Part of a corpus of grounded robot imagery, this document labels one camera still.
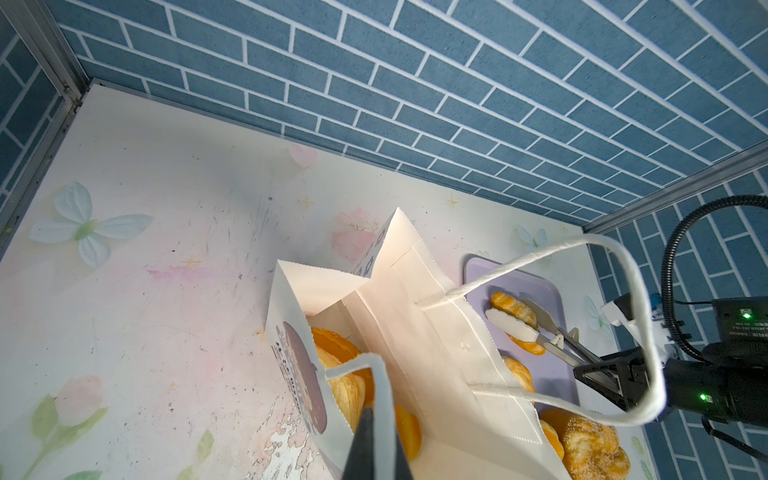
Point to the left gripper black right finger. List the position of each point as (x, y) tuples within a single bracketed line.
[(402, 468)]

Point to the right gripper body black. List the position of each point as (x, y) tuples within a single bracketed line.
[(729, 385)]

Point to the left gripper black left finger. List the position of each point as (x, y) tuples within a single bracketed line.
[(360, 461)]

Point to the triangular sandwich bread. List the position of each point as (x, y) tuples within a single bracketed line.
[(349, 393)]

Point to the long oval orange bread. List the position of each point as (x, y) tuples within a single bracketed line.
[(344, 350)]

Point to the small smooth oval bread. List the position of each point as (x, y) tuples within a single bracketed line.
[(553, 439)]

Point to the ring donut bread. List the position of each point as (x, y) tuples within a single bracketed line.
[(520, 373)]

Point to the white paper gift bag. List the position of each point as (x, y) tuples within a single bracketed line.
[(431, 352)]

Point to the small croissant bread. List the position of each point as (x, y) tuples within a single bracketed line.
[(521, 312)]

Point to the small ridged oval bread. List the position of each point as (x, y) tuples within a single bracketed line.
[(409, 432)]

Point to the metal bread tongs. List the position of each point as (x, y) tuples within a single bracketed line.
[(563, 344)]

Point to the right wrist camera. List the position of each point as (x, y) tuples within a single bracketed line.
[(726, 332)]

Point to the large twisted ring bread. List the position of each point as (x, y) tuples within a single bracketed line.
[(592, 450)]

